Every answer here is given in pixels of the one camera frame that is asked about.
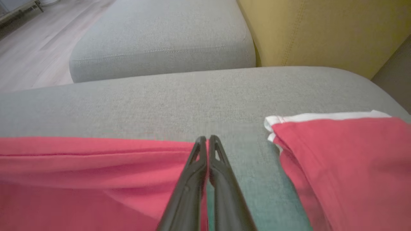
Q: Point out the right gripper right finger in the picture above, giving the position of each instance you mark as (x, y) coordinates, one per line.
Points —
(228, 199)

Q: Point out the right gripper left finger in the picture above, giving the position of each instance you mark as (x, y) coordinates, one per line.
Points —
(189, 199)

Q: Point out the red white lettered jersey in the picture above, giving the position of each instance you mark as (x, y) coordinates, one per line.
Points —
(80, 192)

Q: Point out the red shorts with white stripe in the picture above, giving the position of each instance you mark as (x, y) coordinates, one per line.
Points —
(353, 166)

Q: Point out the large grey sofa seat cushion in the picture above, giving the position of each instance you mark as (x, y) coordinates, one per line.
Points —
(160, 106)

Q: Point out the small grey sofa seat cushion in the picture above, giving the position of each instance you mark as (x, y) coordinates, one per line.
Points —
(160, 32)

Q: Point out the wide yellow sofa backrest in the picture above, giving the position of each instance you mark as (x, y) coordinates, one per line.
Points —
(337, 29)

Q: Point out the taupe upholstered panel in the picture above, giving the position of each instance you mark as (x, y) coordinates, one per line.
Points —
(398, 77)

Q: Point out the grey metal furniture frame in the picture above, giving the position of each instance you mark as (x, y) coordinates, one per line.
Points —
(19, 11)

